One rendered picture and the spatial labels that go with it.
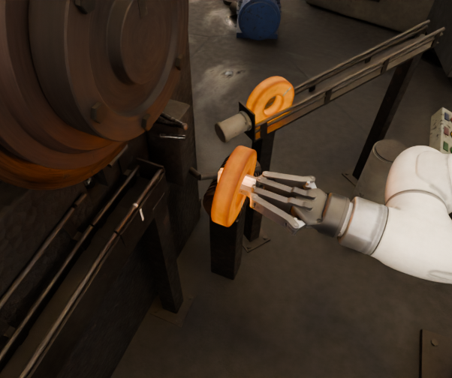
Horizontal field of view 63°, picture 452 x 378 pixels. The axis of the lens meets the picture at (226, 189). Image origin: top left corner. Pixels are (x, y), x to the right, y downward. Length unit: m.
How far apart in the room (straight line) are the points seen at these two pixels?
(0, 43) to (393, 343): 1.44
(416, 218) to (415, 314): 0.99
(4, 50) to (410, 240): 0.59
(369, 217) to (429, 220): 0.10
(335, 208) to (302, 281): 0.93
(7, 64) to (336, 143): 1.83
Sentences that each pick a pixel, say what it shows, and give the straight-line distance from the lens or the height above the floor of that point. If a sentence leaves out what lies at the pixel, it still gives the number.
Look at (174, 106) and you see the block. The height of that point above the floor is 0.80.
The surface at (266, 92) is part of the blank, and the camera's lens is 1.04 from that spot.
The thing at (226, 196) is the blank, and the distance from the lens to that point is 0.63.
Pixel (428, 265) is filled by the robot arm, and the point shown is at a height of 0.84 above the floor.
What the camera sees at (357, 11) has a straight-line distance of 3.31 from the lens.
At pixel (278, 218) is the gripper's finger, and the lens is 0.65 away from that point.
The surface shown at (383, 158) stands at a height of 0.52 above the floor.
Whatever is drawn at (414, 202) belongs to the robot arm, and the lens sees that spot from 0.70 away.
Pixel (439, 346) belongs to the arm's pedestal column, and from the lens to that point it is 1.60.
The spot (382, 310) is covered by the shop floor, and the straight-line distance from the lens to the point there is 1.59.
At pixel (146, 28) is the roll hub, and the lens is 0.52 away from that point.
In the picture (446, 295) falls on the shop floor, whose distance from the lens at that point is 1.73.
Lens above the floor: 1.36
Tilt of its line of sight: 50 degrees down
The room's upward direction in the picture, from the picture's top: 1 degrees clockwise
